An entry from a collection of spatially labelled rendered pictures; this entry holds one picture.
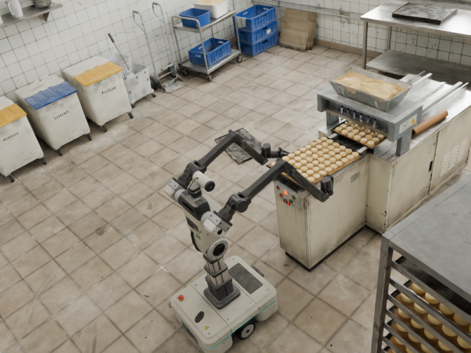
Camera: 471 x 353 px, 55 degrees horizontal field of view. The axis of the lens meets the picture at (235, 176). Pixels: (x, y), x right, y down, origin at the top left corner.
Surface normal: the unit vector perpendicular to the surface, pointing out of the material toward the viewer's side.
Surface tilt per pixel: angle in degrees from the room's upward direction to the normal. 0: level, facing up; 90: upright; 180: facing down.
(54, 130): 90
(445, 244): 0
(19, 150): 94
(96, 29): 90
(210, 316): 0
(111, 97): 92
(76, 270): 0
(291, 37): 67
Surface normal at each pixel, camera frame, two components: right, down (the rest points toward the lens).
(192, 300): -0.13, -0.78
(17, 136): 0.71, 0.38
